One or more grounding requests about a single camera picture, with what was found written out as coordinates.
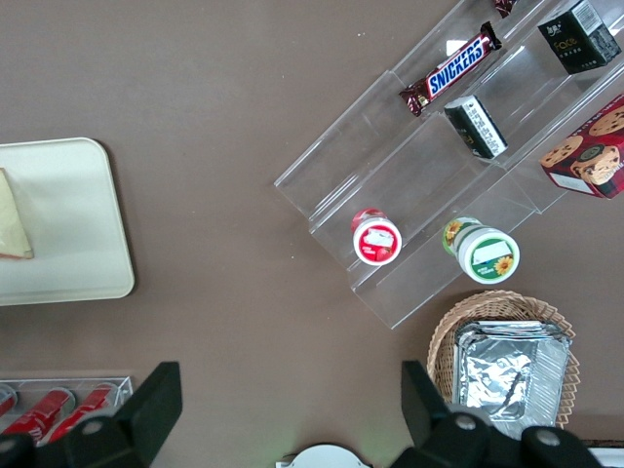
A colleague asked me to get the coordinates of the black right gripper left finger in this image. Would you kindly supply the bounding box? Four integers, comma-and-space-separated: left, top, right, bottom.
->
0, 360, 184, 468

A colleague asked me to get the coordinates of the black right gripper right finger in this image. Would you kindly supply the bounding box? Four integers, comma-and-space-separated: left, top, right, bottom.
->
389, 360, 594, 468

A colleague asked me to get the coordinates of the triangular sandwich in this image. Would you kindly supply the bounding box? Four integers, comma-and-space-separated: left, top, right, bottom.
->
0, 167, 35, 261

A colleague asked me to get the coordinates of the light wicker basket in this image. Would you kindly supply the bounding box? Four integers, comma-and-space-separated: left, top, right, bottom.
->
427, 290, 581, 443

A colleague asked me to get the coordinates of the beige plastic tray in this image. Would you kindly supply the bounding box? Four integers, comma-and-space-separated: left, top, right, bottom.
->
0, 136, 136, 307

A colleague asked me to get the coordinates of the clear acrylic bottle rack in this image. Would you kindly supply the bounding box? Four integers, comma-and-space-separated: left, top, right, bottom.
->
0, 373, 135, 445

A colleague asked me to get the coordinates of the red cola bottle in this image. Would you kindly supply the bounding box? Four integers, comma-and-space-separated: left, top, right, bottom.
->
0, 384, 19, 415
48, 383, 120, 443
2, 387, 74, 443

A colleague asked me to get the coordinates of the aluminium foil container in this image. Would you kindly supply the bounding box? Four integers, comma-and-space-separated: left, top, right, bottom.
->
452, 319, 572, 442

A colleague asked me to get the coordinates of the green lid yogurt cup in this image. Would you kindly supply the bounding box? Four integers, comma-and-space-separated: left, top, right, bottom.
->
442, 216, 521, 285

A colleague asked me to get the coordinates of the red lid yogurt cup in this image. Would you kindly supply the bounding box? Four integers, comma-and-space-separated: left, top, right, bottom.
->
350, 207, 404, 267

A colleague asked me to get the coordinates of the clear acrylic stepped shelf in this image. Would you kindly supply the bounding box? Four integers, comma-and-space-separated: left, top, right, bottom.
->
272, 0, 624, 332

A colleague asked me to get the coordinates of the small black carton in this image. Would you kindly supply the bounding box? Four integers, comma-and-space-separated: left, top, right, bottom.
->
536, 0, 623, 76
443, 95, 509, 161

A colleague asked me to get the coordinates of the red chocolate cookie box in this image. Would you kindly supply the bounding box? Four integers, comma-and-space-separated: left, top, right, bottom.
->
538, 95, 624, 201

